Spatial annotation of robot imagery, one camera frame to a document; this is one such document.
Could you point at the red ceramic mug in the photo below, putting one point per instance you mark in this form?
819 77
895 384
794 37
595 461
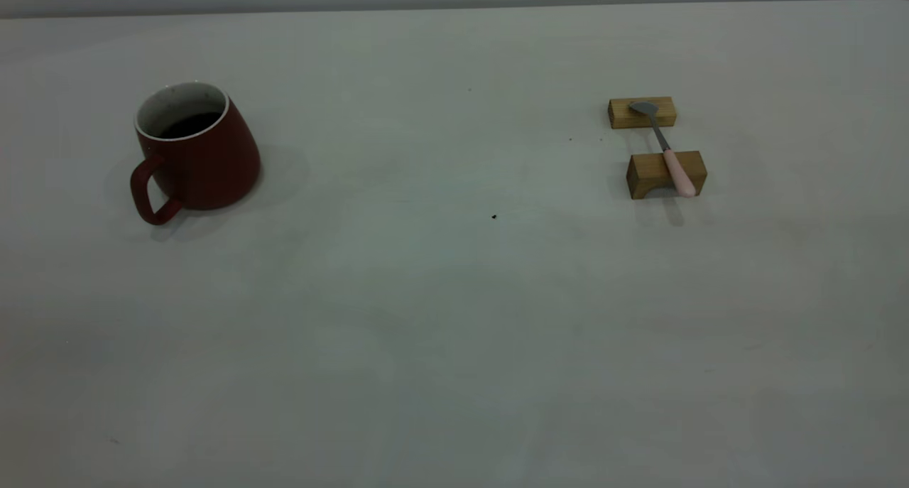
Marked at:
206 168

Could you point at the arched wooden block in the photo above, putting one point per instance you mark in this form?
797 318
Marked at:
643 172

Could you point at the flat wooden block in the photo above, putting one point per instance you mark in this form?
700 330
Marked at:
621 116

